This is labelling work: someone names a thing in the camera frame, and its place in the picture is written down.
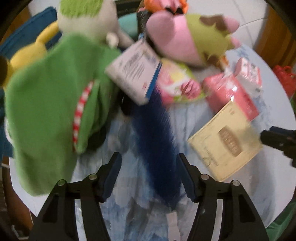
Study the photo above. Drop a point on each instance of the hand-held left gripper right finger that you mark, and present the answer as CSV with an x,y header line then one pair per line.
x,y
187,178

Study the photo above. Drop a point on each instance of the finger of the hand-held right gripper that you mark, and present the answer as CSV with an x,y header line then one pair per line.
x,y
277,139

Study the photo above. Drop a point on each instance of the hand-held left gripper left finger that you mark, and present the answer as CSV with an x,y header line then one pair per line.
x,y
112,176

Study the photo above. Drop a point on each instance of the dark blue furry duster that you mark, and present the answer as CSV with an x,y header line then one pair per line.
x,y
157,143

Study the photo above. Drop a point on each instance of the cream cardboard box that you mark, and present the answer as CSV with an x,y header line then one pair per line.
x,y
224,141

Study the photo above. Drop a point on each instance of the white blue medicine box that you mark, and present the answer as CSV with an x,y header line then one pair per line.
x,y
134,69

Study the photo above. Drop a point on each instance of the blue plastic crate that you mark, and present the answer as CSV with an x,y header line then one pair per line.
x,y
23,30

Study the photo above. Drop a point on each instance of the red bag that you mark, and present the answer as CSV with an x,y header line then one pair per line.
x,y
286,78

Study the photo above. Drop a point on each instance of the pink tissue pack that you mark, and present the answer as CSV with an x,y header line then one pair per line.
x,y
231,95

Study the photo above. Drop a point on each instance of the small pink white packet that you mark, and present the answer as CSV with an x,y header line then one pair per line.
x,y
249,74

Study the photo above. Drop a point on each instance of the green bag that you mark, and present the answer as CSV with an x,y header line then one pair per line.
x,y
282,224

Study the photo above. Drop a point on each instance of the small orange white toy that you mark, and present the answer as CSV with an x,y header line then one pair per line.
x,y
223,62

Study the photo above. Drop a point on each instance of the green frog plush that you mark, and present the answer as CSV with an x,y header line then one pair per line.
x,y
46,104

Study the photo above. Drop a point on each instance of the pink yellow snack packet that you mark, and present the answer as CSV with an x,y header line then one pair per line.
x,y
178,81

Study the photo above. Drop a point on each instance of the pink green plush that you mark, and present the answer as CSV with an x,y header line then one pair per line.
x,y
175,39

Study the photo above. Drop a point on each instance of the yellow mouse plush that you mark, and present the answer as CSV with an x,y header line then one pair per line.
x,y
27,58

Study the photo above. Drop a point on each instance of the teal plush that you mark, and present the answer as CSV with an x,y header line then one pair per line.
x,y
128,24

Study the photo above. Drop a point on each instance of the white green plush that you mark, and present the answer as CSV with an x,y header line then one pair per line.
x,y
87,20

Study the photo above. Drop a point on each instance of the black glitter cylinder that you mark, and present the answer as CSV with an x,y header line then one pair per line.
x,y
142,20

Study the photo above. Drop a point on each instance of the orange pink plush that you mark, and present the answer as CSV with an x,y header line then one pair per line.
x,y
161,5

